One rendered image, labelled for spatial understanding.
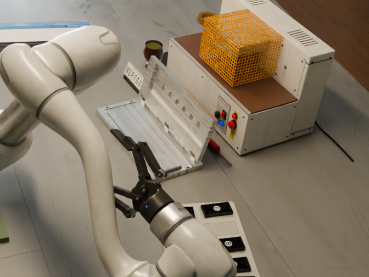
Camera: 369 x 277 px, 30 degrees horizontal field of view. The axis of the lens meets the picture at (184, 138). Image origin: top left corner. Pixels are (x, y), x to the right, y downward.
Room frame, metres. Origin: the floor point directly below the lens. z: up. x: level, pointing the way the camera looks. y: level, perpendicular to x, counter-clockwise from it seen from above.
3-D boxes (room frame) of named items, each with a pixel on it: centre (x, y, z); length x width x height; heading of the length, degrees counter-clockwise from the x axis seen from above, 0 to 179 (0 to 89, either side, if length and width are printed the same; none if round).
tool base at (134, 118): (1.99, 0.14, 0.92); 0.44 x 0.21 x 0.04; 36
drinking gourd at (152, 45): (2.49, 0.18, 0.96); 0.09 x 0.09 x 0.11
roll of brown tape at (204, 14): (2.96, -0.03, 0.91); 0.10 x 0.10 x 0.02
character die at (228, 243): (1.51, -0.18, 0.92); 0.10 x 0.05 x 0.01; 109
